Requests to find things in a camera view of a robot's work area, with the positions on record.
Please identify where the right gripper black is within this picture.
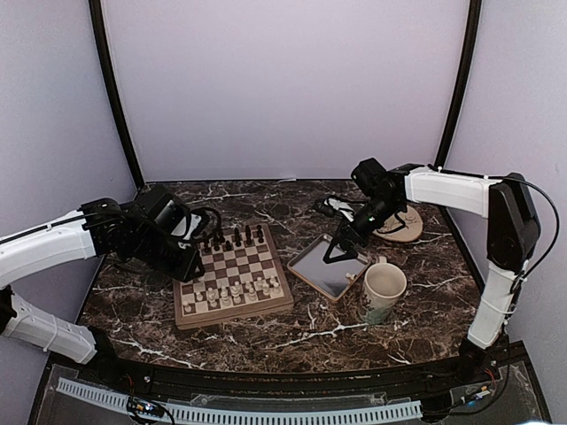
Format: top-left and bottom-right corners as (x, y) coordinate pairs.
(324, 195), (404, 263)

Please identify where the white bishop chess piece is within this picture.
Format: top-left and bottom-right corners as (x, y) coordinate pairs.
(221, 288), (232, 308)

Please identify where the white chess piece tall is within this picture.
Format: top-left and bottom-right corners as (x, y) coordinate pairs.
(230, 281), (243, 305)

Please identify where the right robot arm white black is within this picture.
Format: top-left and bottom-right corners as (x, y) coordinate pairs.
(314, 158), (541, 349)

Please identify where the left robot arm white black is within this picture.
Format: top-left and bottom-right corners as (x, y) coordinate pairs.
(1, 198), (208, 386)

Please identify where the wooden chess board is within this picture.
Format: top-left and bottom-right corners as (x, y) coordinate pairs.
(174, 224), (294, 330)

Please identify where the metal tray wood rim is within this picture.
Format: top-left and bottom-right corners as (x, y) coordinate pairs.
(287, 234), (371, 301)

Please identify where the beige decorated ceramic plate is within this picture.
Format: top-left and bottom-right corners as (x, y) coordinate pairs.
(373, 206), (423, 243)

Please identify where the ceramic mug shell print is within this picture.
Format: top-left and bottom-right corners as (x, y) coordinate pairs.
(357, 256), (408, 325)

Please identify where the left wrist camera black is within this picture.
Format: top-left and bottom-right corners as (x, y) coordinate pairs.
(134, 185), (189, 236)

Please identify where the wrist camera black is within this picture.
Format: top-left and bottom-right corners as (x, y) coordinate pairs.
(134, 185), (189, 236)
(351, 158), (387, 197)

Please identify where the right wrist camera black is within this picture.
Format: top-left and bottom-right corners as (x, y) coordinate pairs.
(351, 158), (387, 197)

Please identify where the white slotted cable duct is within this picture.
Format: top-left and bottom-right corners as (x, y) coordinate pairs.
(56, 378), (423, 424)

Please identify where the black front rail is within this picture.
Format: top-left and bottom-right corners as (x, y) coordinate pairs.
(43, 340), (528, 399)

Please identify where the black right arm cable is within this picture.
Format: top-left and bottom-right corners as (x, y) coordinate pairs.
(509, 173), (560, 293)

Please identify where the left black frame post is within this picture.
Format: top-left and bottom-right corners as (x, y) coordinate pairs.
(88, 0), (145, 189)

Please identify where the black frame post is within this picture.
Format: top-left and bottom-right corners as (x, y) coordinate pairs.
(433, 0), (483, 169)
(88, 0), (145, 189)

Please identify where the right black frame post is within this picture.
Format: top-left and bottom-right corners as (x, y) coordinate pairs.
(433, 0), (483, 169)

